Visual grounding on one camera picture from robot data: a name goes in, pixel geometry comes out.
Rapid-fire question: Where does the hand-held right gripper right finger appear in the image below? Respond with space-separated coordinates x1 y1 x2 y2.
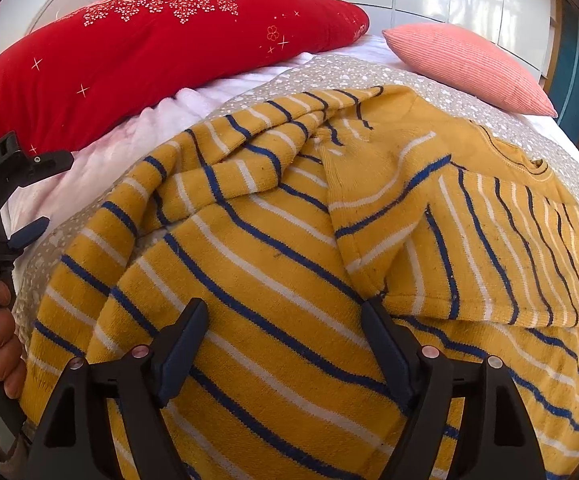
361 299 547 480

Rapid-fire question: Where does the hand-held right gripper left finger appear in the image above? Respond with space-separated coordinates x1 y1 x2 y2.
24 297 209 480

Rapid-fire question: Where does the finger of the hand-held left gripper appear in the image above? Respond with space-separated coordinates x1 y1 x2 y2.
8 216 51 252

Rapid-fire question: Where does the yellow striped sweater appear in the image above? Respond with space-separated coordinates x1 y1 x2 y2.
19 85 579 480

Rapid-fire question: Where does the person's left hand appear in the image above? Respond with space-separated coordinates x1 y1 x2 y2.
0 280 28 401

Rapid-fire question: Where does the large red floral pillow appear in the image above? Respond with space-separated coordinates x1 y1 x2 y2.
0 0 370 157

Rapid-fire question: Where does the beige spotted blanket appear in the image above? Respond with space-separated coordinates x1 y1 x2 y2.
14 52 579 311

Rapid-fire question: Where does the pink ribbed pillow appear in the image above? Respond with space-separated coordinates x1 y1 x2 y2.
382 22 559 119

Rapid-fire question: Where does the teal door curtain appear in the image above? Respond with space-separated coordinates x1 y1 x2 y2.
552 10 579 133

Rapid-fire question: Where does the wooden door frame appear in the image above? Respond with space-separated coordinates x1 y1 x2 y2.
539 0 573 95

